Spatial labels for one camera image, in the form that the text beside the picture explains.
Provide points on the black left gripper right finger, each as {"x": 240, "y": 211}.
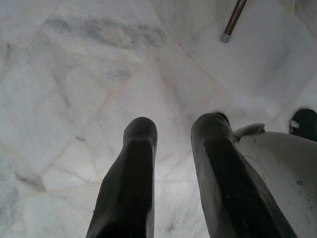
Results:
{"x": 223, "y": 173}

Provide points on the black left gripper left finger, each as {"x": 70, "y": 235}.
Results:
{"x": 128, "y": 178}

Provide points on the brown chair leg grey foot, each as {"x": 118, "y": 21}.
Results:
{"x": 231, "y": 21}

